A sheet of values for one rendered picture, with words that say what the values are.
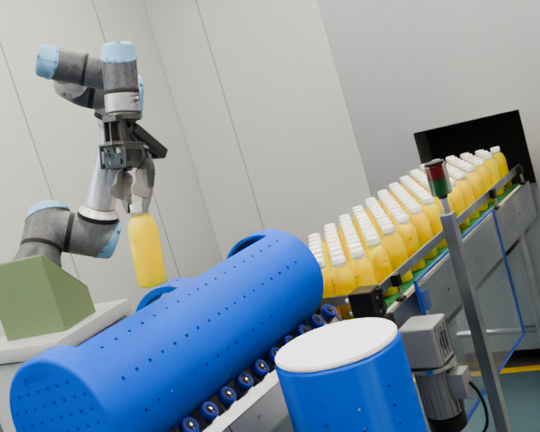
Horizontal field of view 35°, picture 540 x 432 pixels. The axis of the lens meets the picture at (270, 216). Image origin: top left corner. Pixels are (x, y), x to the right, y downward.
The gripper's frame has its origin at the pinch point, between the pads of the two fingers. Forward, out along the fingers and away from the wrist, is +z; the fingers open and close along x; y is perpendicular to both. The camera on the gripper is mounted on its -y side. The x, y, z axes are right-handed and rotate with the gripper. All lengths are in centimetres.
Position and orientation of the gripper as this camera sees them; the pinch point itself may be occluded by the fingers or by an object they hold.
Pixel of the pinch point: (138, 207)
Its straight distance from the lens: 186.6
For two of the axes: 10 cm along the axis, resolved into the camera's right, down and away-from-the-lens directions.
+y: -4.9, 0.7, -8.7
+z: 0.8, 10.0, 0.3
